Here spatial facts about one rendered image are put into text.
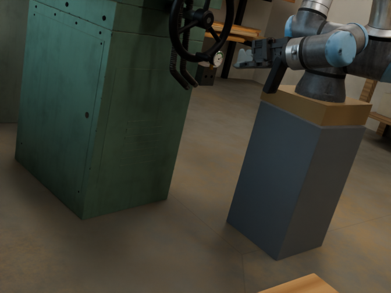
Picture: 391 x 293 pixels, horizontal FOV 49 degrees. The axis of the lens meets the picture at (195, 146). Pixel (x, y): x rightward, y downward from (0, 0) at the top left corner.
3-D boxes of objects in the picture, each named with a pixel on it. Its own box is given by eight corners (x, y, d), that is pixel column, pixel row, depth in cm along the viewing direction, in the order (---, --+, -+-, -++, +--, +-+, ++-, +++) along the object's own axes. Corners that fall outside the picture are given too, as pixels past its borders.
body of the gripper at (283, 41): (263, 42, 135) (298, 38, 127) (264, 70, 136) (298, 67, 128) (249, 40, 129) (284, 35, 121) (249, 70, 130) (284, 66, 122)
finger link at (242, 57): (233, 50, 139) (256, 47, 132) (233, 69, 139) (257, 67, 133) (227, 49, 136) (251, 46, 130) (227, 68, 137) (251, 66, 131)
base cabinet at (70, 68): (81, 221, 162) (110, 31, 139) (12, 158, 197) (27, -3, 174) (168, 199, 195) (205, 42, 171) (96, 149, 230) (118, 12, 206)
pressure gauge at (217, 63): (210, 71, 171) (215, 50, 169) (203, 68, 174) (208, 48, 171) (220, 71, 176) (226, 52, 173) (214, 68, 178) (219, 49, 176)
